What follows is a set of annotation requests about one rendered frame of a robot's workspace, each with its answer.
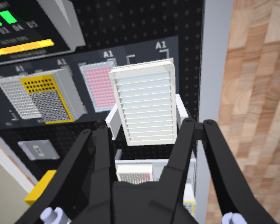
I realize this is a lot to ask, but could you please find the pink and pale blue well plate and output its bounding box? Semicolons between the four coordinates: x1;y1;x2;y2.
80;61;116;112

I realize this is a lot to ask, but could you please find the white well plate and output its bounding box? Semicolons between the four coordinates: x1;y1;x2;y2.
0;75;41;119

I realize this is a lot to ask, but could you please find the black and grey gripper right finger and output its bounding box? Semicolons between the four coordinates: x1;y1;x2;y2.
141;94;278;224

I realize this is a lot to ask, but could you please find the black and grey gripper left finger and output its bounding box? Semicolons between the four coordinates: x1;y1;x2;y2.
14;103;122;224

